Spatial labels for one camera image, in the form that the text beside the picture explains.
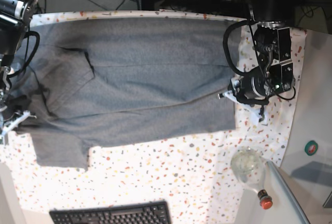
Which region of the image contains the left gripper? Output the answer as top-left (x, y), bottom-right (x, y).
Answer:
top-left (228, 77), bottom-right (269, 105)

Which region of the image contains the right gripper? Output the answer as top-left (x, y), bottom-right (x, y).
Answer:
top-left (2, 95), bottom-right (31, 123)

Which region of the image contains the grey t-shirt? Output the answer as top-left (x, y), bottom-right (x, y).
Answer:
top-left (12, 18), bottom-right (235, 169)

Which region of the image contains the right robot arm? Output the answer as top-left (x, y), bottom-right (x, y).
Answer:
top-left (1, 0), bottom-right (40, 125)

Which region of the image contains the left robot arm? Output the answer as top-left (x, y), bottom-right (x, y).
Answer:
top-left (223, 0), bottom-right (295, 106)

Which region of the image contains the clear round glass bottle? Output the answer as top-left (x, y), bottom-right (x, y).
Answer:
top-left (230, 147), bottom-right (273, 210)

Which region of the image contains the green tape roll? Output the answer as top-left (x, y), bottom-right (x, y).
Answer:
top-left (305, 141), bottom-right (319, 156)

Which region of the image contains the terrazzo patterned table cloth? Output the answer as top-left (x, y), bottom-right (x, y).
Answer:
top-left (0, 8), bottom-right (308, 224)

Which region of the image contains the grey metal bar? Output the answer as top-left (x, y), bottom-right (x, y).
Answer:
top-left (264, 162), bottom-right (309, 224)

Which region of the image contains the black computer keyboard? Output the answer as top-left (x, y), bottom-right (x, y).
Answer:
top-left (49, 201), bottom-right (172, 224)

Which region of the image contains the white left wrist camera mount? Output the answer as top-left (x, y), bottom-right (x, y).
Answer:
top-left (217, 90), bottom-right (268, 125)

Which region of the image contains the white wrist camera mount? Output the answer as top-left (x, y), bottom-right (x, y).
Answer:
top-left (217, 90), bottom-right (268, 125)
top-left (1, 110), bottom-right (36, 145)

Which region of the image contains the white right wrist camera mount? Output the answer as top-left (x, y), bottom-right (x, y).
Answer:
top-left (1, 110), bottom-right (36, 145)

